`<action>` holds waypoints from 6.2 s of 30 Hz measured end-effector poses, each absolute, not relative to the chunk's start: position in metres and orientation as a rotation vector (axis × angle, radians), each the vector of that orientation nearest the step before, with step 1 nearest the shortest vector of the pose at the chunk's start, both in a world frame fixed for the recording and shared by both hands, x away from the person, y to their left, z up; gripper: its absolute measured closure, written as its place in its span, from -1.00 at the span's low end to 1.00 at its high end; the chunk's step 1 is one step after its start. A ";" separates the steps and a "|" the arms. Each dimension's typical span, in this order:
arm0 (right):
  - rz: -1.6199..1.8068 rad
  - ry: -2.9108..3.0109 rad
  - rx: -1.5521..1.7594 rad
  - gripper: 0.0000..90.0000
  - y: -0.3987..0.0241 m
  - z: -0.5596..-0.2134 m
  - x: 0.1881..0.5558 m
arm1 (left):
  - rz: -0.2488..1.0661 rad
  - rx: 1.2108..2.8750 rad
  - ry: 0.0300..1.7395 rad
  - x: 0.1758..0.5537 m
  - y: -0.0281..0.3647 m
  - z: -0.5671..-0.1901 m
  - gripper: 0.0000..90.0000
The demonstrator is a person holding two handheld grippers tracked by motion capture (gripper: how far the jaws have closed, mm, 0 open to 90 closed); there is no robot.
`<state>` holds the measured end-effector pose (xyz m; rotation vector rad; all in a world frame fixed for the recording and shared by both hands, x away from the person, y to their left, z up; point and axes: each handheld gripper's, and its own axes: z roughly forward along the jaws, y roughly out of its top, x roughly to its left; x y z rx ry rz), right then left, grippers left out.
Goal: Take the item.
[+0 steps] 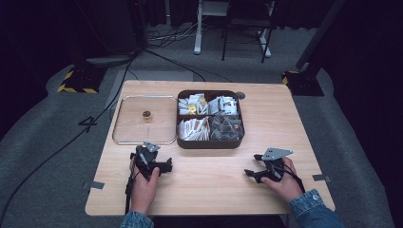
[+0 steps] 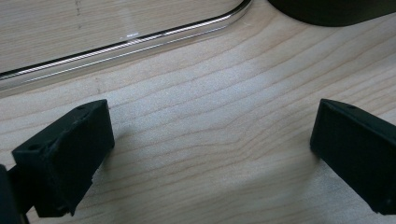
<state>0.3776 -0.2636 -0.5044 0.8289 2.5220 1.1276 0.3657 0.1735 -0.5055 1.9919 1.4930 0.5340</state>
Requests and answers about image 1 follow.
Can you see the pile of white grey packets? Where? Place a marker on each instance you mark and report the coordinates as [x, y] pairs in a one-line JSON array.
[[225, 105]]

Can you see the pile of clear triangular packets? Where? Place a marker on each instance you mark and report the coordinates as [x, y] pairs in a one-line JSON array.
[[226, 128]]

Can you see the pile of white yellow packets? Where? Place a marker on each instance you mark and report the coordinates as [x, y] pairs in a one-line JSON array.
[[192, 104]]

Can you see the person's right hand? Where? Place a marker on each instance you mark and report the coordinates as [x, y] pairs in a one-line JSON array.
[[286, 185]]

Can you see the grey tape piece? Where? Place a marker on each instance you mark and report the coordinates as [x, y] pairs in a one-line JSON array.
[[97, 185], [321, 178]]

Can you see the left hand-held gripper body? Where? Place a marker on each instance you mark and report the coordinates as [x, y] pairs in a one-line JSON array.
[[146, 160]]

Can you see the white desk leg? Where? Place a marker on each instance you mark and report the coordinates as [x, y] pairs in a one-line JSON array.
[[198, 31], [265, 42]]

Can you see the yellow black striped stand base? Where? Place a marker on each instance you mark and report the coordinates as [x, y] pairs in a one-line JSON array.
[[80, 79], [302, 84]]

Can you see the person's left hand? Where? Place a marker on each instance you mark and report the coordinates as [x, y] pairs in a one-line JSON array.
[[143, 193]]

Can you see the brown compartment box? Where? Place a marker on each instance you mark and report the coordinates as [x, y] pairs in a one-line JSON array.
[[209, 144]]

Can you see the pile of white paper sachets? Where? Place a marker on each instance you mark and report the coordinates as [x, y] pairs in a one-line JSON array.
[[193, 129]]

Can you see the grey round table grommet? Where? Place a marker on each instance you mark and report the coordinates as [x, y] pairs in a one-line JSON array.
[[240, 95]]

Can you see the slanted dark metal pole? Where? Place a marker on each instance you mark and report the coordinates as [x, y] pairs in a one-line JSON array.
[[320, 31]]

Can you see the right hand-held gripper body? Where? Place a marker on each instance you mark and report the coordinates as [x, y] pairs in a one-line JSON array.
[[274, 164]]

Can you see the clear lid with gold knob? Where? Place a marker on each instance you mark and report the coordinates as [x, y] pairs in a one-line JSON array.
[[136, 133]]

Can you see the black metal chair frame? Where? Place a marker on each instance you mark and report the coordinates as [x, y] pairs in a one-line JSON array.
[[247, 23]]

